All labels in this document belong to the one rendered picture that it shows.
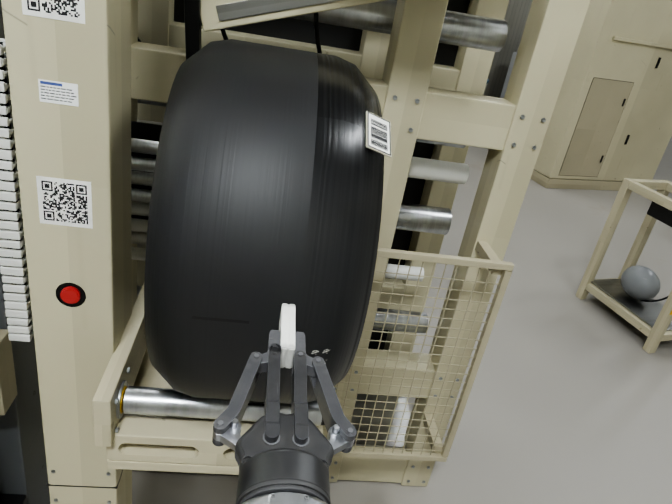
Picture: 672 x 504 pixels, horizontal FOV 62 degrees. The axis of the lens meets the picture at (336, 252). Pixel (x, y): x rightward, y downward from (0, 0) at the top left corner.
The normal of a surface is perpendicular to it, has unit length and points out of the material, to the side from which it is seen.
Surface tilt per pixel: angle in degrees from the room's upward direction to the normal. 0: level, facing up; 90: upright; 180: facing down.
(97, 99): 90
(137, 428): 0
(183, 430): 0
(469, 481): 0
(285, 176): 53
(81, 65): 90
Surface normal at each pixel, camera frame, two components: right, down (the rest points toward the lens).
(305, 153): 0.17, -0.30
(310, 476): 0.58, -0.68
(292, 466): 0.23, -0.80
